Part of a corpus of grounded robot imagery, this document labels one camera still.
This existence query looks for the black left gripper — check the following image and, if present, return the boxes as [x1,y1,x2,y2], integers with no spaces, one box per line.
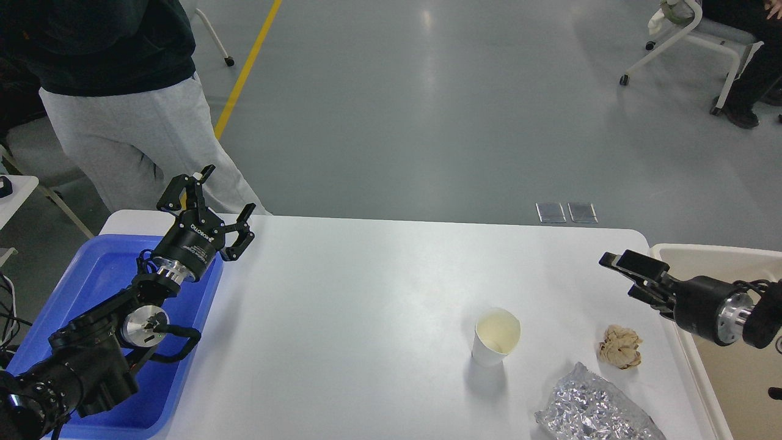
[152,164,257,284]

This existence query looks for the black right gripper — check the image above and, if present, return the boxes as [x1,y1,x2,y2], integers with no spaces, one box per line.
[599,250,755,347]

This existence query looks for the white paper cup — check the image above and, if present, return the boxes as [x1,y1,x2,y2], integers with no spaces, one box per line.
[472,307,522,367]

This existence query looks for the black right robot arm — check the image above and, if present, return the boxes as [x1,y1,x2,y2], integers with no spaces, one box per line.
[599,250,781,351]

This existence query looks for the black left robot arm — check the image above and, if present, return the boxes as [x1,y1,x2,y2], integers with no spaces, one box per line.
[2,164,256,439]

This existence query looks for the crumpled brown paper ball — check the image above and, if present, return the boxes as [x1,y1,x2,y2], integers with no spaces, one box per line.
[597,324,643,370]

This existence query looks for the right metal floor plate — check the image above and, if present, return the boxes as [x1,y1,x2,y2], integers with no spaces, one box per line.
[568,202,599,224]

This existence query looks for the metal floor plate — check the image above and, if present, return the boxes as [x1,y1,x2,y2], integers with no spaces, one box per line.
[568,202,599,224]
[536,202,568,224]

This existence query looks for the blue plastic bin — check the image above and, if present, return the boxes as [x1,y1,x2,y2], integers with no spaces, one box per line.
[8,235,224,439]

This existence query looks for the beige plastic bin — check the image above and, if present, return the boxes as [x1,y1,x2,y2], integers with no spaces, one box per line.
[649,243,781,439]

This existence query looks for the left metal floor plate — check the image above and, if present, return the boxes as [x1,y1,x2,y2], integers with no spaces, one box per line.
[536,202,568,224]

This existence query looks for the crumpled silver foil bag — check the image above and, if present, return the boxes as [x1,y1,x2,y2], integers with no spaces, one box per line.
[534,362,665,439]

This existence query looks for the white chair legs with casters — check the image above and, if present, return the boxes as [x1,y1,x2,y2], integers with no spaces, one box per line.
[192,7,235,67]

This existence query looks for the standing person grey trousers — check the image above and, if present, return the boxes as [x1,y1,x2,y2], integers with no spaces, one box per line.
[2,1,266,215]

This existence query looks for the white side table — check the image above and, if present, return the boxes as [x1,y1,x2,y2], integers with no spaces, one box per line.
[1,174,39,229]

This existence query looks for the seated person in black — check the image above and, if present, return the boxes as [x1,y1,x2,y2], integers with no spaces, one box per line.
[701,1,781,129]

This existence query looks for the white frame chair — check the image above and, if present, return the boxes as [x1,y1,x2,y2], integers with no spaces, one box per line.
[618,1,762,116]

